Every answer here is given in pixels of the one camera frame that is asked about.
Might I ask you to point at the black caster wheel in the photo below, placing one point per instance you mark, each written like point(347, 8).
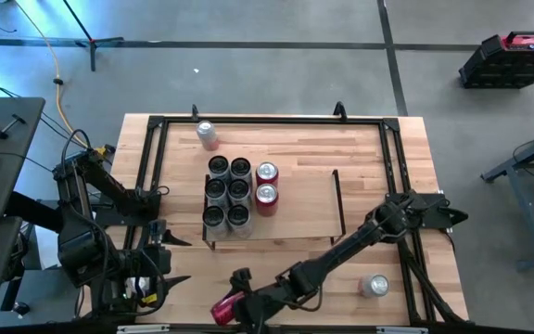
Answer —
point(20, 308)

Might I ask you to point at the red cola can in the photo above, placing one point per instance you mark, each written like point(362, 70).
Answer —
point(267, 195)
point(267, 171)
point(224, 310)

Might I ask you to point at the wooden shelf black metal legs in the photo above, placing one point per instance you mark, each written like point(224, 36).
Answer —
point(304, 209)

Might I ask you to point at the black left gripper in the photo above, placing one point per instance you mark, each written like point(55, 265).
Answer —
point(151, 264)

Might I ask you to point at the black and red tool case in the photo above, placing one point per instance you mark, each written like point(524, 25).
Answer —
point(503, 69)

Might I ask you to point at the black desk foot bar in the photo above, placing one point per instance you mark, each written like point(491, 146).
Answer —
point(35, 211)

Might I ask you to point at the silver metal bracket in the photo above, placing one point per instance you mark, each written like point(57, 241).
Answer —
point(142, 329)
point(401, 330)

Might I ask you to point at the black tripod stand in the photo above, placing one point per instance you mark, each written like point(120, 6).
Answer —
point(92, 55)

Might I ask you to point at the black aluminium table frame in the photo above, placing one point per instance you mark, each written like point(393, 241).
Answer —
point(248, 119)

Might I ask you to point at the small black bracket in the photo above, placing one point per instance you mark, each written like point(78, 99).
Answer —
point(339, 110)
point(195, 111)

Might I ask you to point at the black crossbeam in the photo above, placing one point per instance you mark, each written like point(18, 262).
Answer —
point(341, 330)

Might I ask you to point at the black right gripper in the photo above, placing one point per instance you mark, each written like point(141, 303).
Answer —
point(264, 301)

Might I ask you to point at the yellow tag label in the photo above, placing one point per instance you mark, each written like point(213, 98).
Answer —
point(149, 299)

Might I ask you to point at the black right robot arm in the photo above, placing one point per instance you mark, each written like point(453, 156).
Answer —
point(341, 250)

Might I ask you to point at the white floor sheet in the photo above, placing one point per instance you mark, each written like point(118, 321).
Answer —
point(47, 250)

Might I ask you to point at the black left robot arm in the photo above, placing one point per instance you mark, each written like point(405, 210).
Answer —
point(77, 250)

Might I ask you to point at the tall white can teal palms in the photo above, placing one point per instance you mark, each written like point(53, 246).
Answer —
point(238, 189)

